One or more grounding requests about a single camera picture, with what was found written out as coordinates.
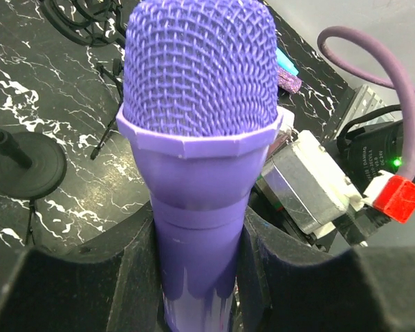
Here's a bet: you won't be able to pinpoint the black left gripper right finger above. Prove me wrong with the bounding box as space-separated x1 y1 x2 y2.
237 209 415 331

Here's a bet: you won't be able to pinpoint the glitter purple microphone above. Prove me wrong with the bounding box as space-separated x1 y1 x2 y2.
277 67 302 94

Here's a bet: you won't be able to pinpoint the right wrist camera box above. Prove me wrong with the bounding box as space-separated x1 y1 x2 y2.
255 130 415 239

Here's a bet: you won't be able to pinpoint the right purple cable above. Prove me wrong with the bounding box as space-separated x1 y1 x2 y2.
316 26 415 181

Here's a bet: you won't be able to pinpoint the black round-base desk stand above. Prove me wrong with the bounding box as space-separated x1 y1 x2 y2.
0 129 67 200

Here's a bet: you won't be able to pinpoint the black tripod shock-mount stand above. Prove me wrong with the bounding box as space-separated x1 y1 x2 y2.
38 0 126 160

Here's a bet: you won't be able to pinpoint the pink phone dock stand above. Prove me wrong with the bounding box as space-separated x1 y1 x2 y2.
267 123 293 158

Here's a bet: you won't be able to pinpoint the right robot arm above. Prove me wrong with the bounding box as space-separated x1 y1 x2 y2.
256 85 415 246

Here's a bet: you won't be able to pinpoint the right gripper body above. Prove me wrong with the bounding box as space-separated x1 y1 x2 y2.
255 186 391 252

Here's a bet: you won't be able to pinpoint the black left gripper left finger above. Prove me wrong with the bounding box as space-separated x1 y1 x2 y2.
0 204 159 331

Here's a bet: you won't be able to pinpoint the blue microphone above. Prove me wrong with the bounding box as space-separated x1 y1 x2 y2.
276 48 299 76

